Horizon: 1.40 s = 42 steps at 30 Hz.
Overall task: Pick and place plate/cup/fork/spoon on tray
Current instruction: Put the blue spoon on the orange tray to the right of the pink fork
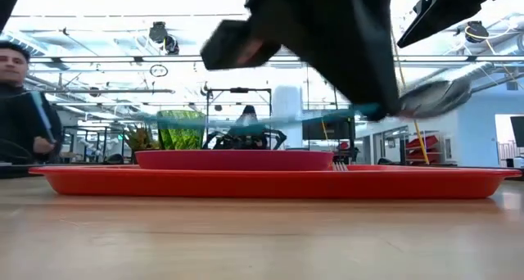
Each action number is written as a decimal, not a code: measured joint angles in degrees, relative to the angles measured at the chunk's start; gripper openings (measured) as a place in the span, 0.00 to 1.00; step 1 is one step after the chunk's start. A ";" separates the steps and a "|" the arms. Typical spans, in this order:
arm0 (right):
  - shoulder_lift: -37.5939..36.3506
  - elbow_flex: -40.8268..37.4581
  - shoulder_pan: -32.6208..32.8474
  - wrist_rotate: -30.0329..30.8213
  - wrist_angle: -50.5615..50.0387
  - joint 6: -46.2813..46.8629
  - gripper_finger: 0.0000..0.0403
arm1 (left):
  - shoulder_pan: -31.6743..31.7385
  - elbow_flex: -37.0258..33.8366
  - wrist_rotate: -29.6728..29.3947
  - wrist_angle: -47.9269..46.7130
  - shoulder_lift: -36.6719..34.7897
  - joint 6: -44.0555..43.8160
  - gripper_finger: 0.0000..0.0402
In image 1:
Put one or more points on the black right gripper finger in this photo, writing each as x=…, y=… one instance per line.
x=450, y=10

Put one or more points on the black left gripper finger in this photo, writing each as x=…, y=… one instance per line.
x=364, y=75

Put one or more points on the metal fork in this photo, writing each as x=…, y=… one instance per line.
x=340, y=166

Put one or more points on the red round plate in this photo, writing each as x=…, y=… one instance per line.
x=233, y=160

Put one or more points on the orange-red plastic tray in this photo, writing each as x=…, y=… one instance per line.
x=184, y=183

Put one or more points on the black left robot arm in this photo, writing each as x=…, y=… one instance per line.
x=8, y=1

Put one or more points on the white square pillar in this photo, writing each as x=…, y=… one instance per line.
x=287, y=102

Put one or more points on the red storage bin shelf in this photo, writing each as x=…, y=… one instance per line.
x=423, y=147

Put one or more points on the person in black hood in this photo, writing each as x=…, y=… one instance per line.
x=247, y=114

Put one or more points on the person's hand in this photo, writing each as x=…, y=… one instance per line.
x=43, y=145

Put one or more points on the black wall monitor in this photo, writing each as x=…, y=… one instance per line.
x=335, y=130

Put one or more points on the black metal frame rig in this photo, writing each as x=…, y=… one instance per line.
x=208, y=104

